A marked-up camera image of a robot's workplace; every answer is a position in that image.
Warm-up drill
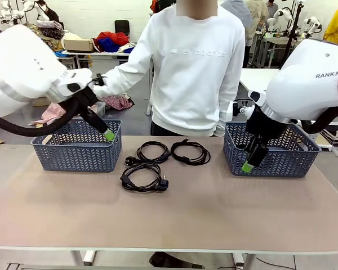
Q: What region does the white clothes table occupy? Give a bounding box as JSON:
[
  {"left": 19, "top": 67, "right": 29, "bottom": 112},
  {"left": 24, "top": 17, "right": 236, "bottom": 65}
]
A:
[{"left": 57, "top": 49, "right": 136, "bottom": 70}]

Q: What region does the blue plastic lattice basket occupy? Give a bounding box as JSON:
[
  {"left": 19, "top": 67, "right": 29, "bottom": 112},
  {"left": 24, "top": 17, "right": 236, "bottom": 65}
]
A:
[
  {"left": 223, "top": 121, "right": 322, "bottom": 178},
  {"left": 30, "top": 119, "right": 122, "bottom": 173}
]

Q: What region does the white background table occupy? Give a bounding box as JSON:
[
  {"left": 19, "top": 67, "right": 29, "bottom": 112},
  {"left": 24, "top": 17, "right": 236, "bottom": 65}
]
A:
[{"left": 239, "top": 69, "right": 281, "bottom": 95}]

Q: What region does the black tripod pole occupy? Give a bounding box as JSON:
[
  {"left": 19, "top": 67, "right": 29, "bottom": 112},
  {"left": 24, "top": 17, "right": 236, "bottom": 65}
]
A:
[{"left": 287, "top": 0, "right": 304, "bottom": 40}]

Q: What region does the white table leg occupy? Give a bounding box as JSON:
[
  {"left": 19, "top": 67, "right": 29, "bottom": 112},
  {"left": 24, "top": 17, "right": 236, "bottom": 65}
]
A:
[
  {"left": 232, "top": 252, "right": 256, "bottom": 270},
  {"left": 70, "top": 249, "right": 98, "bottom": 267}
]

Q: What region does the black USB cable coil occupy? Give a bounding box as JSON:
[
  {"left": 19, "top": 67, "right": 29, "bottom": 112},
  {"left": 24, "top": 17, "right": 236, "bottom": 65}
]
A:
[{"left": 170, "top": 137, "right": 211, "bottom": 165}]

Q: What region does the black arm cable sleeve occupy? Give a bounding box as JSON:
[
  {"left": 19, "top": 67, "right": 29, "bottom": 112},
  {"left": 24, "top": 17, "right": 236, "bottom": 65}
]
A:
[
  {"left": 0, "top": 97, "right": 82, "bottom": 138},
  {"left": 306, "top": 73, "right": 338, "bottom": 134}
]

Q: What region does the clear plastic storage bin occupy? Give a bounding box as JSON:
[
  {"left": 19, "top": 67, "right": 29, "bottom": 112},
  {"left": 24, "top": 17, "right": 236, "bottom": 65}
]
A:
[{"left": 88, "top": 101, "right": 106, "bottom": 119}]

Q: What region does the person's right forearm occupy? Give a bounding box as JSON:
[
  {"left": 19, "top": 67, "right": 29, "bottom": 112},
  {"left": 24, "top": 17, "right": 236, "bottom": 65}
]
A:
[{"left": 92, "top": 60, "right": 147, "bottom": 99}]

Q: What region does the blue garment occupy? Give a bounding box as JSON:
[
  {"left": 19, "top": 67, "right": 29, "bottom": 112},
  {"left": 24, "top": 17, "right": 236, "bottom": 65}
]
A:
[{"left": 98, "top": 38, "right": 122, "bottom": 53}]

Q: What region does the red garment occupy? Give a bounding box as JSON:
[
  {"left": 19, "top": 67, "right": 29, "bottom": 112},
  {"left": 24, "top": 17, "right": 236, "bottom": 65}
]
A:
[{"left": 97, "top": 31, "right": 130, "bottom": 47}]

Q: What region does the patterned cloth on floor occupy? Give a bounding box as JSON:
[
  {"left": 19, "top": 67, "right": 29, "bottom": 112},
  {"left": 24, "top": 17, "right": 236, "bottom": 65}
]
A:
[{"left": 101, "top": 94, "right": 135, "bottom": 109}]

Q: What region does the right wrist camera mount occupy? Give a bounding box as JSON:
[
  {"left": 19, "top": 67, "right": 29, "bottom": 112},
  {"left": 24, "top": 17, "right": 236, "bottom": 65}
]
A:
[{"left": 228, "top": 98, "right": 256, "bottom": 122}]

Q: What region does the beige box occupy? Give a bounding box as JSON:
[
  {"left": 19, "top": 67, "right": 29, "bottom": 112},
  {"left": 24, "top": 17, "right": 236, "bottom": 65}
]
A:
[{"left": 63, "top": 38, "right": 95, "bottom": 53}]

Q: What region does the person in black jacket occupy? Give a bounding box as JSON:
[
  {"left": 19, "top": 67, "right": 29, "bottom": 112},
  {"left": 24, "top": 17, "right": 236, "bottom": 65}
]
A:
[{"left": 35, "top": 0, "right": 60, "bottom": 22}]

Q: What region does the black right arm cable sleeve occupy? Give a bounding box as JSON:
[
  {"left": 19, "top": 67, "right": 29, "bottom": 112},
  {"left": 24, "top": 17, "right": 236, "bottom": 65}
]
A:
[{"left": 306, "top": 73, "right": 338, "bottom": 134}]

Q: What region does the pink checked cloth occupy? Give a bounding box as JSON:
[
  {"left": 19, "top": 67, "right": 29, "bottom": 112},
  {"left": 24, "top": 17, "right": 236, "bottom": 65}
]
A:
[{"left": 30, "top": 102, "right": 67, "bottom": 127}]

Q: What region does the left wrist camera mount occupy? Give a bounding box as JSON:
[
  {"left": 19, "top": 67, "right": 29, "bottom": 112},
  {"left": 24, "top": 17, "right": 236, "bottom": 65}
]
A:
[{"left": 93, "top": 73, "right": 107, "bottom": 87}]

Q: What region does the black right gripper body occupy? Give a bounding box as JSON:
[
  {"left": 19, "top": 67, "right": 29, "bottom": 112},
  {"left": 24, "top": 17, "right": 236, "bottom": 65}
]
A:
[{"left": 245, "top": 107, "right": 288, "bottom": 144}]

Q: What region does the black left arm cable sleeve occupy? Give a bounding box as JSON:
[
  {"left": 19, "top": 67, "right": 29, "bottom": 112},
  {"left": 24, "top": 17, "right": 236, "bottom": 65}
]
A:
[{"left": 0, "top": 97, "right": 82, "bottom": 138}]

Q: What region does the black chair base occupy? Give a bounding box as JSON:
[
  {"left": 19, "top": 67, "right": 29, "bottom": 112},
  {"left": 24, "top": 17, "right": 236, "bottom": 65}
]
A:
[{"left": 148, "top": 251, "right": 205, "bottom": 269}]

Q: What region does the person in white sweatshirt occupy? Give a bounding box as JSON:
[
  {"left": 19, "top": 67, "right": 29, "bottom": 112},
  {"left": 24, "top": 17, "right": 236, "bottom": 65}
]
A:
[{"left": 92, "top": 0, "right": 246, "bottom": 138}]

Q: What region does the black power cable angled plug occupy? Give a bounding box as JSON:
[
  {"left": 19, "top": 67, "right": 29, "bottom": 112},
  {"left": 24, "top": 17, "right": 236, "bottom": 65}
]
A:
[{"left": 120, "top": 163, "right": 170, "bottom": 193}]

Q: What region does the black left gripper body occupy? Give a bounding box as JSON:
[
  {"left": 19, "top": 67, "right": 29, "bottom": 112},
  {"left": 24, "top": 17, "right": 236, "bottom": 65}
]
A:
[{"left": 78, "top": 85, "right": 102, "bottom": 123}]

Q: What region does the black chair back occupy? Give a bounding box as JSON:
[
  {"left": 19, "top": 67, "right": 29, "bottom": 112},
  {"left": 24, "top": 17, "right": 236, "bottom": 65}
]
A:
[{"left": 114, "top": 20, "right": 130, "bottom": 36}]

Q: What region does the person in beige coat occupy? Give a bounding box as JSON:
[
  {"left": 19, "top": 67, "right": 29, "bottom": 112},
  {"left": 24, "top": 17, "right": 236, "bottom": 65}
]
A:
[{"left": 244, "top": 0, "right": 270, "bottom": 47}]

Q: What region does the pile of patterned clothes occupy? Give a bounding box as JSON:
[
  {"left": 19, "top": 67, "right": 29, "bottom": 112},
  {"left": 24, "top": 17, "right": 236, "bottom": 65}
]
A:
[{"left": 25, "top": 22, "right": 65, "bottom": 51}]

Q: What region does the black power cable thin coil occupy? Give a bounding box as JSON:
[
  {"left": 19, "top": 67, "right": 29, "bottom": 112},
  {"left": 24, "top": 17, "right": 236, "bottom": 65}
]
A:
[{"left": 125, "top": 141, "right": 170, "bottom": 167}]

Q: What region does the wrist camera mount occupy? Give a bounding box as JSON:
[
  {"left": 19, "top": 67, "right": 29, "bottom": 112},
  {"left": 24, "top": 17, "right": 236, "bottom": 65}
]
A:
[
  {"left": 228, "top": 98, "right": 256, "bottom": 122},
  {"left": 93, "top": 73, "right": 107, "bottom": 87}
]

